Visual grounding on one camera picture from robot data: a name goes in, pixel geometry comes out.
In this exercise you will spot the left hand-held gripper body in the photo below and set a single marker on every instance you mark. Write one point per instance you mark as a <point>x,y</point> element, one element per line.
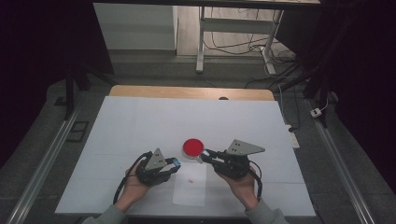
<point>154,172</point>

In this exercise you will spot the small white plug adapter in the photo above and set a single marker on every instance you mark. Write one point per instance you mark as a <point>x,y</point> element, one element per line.
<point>316,112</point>

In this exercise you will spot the white table cover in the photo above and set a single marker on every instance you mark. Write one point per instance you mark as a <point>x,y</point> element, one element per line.
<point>155,118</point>

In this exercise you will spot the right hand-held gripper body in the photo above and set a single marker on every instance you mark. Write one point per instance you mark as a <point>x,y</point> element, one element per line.
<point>233,165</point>

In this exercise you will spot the white metal desk frame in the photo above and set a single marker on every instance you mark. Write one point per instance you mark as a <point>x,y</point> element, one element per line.
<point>236,25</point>

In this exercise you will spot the white cabinet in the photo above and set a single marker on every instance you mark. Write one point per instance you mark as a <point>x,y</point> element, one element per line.
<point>134,26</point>

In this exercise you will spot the round red ink pad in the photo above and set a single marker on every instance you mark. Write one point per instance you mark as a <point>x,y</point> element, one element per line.
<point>193,147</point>

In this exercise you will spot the small white stamp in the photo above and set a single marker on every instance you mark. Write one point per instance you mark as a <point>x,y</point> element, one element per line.
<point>198,160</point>

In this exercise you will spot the white power strip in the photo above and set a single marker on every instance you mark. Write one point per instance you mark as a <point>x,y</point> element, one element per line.
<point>293,138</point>

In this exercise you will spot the dark curtain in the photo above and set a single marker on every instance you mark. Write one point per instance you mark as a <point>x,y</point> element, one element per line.
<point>361,77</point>
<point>34,62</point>

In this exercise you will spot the person's right hand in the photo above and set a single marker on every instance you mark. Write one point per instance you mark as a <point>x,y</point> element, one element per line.
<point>246,188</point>

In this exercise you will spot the black floor plate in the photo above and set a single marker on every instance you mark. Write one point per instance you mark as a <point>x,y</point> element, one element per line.
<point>77,131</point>

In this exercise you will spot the person's left hand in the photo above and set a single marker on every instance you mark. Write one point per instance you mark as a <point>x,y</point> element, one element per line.
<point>132,191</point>

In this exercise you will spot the white paper sheet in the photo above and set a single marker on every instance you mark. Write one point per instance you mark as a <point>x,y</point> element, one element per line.
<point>190,193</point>

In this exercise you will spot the black metal stand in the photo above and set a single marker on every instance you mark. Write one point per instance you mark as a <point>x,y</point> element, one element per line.
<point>69,93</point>
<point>320,90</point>

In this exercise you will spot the aluminium floor rail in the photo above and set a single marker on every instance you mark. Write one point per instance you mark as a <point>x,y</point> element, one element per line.
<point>46,161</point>
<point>342,174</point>

